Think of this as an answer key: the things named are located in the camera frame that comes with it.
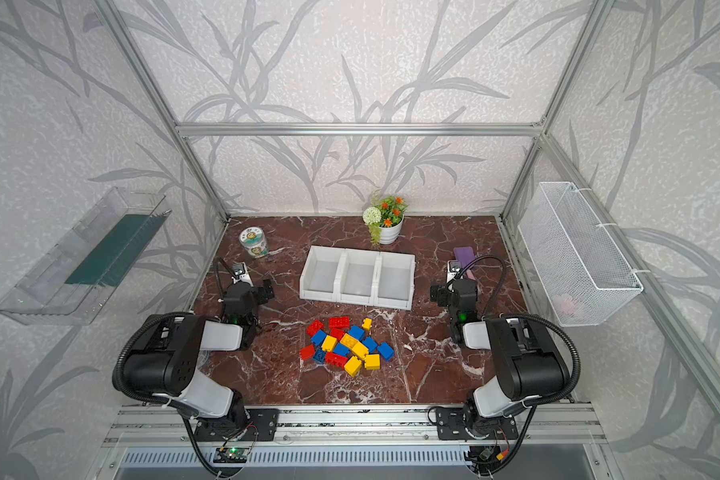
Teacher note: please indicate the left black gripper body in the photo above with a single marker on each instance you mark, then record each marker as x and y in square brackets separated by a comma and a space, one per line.
[240, 290]

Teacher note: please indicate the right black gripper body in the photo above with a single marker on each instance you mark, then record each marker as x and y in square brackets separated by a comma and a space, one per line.
[459, 291]

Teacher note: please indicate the red lego brick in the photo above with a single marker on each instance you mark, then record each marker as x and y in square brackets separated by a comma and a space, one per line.
[307, 352]
[315, 327]
[342, 322]
[335, 359]
[337, 333]

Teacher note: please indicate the blue lego brick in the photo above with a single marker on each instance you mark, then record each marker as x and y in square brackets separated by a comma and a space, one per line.
[370, 344]
[342, 350]
[386, 351]
[357, 333]
[318, 338]

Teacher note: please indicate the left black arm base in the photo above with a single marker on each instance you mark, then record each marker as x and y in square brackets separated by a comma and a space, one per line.
[240, 425]

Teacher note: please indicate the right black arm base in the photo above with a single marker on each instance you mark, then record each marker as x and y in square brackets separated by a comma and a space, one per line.
[464, 423]

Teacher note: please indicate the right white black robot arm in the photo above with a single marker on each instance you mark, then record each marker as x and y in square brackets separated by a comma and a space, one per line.
[535, 362]

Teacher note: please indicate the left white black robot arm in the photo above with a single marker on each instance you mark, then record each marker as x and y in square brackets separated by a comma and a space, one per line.
[159, 362]

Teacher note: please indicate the purple pink scoop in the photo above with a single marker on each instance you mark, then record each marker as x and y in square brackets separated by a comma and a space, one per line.
[462, 256]

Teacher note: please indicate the right white bin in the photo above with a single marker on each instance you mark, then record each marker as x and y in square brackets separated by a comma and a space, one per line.
[394, 281]

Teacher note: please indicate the white bin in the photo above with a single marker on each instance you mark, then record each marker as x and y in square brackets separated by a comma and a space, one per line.
[394, 281]
[318, 278]
[356, 282]

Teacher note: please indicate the left white bin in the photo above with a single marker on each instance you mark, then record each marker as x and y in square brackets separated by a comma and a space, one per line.
[318, 278]

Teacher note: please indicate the blue lego brick low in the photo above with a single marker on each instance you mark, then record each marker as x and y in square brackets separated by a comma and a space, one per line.
[320, 356]

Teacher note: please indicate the pink item in basket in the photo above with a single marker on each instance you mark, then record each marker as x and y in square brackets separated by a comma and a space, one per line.
[566, 305]

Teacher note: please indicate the middle white bin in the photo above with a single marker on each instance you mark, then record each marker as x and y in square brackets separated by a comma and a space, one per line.
[356, 282]

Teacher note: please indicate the white potted flower plant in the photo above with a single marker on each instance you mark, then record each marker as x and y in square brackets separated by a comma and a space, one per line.
[384, 217]

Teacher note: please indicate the red flat lego brick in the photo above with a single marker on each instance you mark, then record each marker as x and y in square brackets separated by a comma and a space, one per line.
[335, 359]

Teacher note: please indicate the green mat in shelf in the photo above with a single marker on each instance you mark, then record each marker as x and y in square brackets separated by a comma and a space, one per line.
[97, 267]

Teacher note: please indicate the green circuit board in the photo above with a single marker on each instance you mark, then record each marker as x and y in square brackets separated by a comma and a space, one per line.
[231, 455]

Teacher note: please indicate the white wire mesh basket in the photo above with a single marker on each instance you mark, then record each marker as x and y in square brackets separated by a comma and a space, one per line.
[574, 253]

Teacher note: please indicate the clear plastic wall shelf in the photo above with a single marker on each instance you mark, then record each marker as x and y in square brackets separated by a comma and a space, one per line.
[41, 297]

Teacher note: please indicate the aluminium front rail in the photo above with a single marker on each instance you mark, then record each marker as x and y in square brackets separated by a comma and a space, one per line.
[362, 425]

